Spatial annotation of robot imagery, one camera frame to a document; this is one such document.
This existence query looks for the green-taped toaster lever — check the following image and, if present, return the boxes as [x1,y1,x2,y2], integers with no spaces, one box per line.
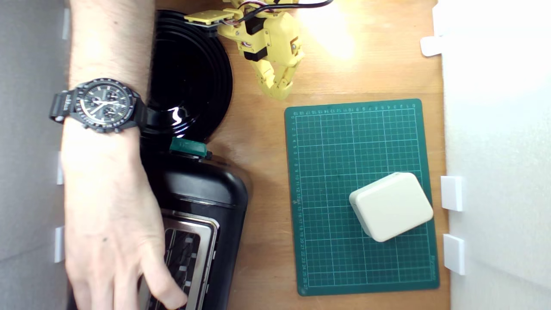
[169,137,212,159]

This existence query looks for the black two-slot toaster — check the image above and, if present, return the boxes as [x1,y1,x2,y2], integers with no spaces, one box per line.
[139,149,250,310]

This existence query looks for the person's hand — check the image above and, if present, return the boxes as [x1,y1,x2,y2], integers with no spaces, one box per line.
[60,124,189,310]

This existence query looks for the black plate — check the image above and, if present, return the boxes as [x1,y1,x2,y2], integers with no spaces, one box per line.
[145,9,234,146]

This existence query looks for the green cutting mat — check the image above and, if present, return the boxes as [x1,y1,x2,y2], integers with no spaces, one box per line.
[284,99,440,297]

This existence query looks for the white block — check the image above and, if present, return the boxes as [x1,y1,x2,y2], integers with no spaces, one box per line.
[349,172,434,242]

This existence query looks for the black wristwatch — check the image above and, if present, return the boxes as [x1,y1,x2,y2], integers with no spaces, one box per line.
[50,77,162,134]

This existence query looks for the black cable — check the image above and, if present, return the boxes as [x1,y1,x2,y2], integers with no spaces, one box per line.
[239,0,334,22]

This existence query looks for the yellow wrist camera mount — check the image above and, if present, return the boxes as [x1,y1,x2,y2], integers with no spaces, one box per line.
[184,9,236,28]

